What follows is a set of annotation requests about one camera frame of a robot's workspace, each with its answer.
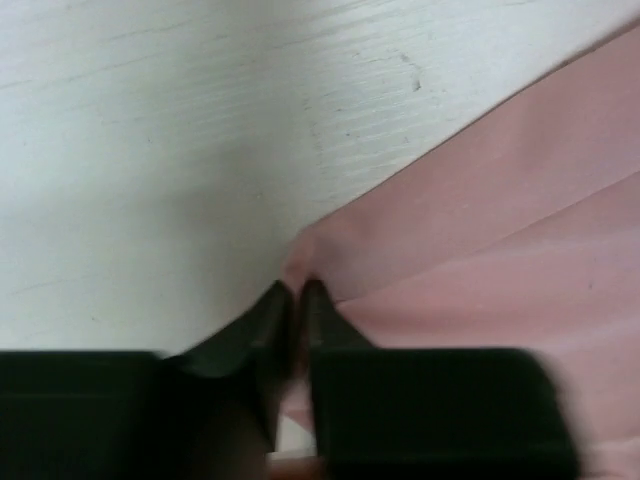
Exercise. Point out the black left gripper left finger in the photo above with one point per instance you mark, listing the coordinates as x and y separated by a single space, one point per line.
210 412

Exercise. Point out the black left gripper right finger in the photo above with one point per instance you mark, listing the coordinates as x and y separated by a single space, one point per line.
435 413

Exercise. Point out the pink drawstring trousers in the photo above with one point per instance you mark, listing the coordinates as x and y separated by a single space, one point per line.
522 229

